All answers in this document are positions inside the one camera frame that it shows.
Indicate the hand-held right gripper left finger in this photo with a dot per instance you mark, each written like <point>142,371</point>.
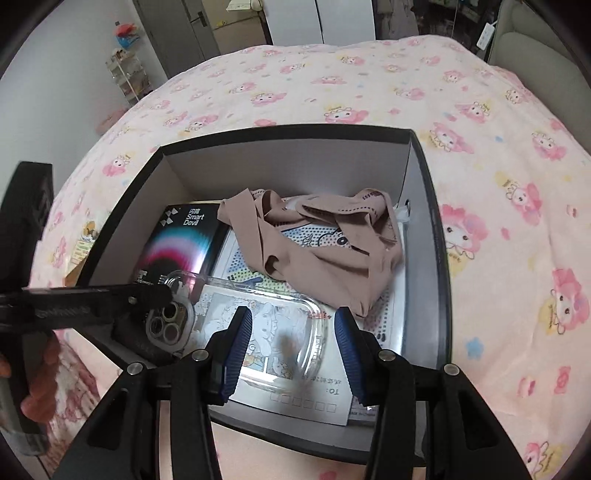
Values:
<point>238,350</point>

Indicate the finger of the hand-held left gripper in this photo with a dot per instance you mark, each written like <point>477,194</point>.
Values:
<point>147,295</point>
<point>64,314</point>

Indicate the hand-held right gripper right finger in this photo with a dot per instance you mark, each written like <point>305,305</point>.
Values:
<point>348,355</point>

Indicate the clear phone case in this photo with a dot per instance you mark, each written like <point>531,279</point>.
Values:
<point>168,323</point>

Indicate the colouring card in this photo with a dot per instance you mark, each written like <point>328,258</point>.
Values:
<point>272,323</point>

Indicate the black gradient-print box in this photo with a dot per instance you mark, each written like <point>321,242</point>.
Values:
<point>184,249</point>

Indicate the white paper postcard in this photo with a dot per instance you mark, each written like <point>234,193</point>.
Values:
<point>300,406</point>

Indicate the tan fabric underwear garment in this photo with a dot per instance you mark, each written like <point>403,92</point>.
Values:
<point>323,267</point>

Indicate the black storage box container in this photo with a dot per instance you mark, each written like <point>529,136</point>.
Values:
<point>286,166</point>

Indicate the person's left hand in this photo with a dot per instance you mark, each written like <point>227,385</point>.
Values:
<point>44,369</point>

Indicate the brown patterned packet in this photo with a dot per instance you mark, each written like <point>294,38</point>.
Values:
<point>74,277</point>

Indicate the yellow green packet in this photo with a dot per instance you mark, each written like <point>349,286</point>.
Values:
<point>83,249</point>

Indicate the pink printed pajama trousers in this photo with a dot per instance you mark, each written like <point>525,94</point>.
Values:
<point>87,397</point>

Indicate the pink cartoon printed blanket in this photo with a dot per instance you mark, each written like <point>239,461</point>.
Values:
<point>508,230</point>

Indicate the grey door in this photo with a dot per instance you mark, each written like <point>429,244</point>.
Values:
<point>180,32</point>

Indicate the cardboard box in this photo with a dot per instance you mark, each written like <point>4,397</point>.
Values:
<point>238,27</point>

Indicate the beige sofa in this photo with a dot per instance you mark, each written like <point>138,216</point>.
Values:
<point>540,78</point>

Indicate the cluttered dark shelf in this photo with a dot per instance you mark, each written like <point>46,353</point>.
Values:
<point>429,18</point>

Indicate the white power strip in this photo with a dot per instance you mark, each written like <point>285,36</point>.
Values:
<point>485,37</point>

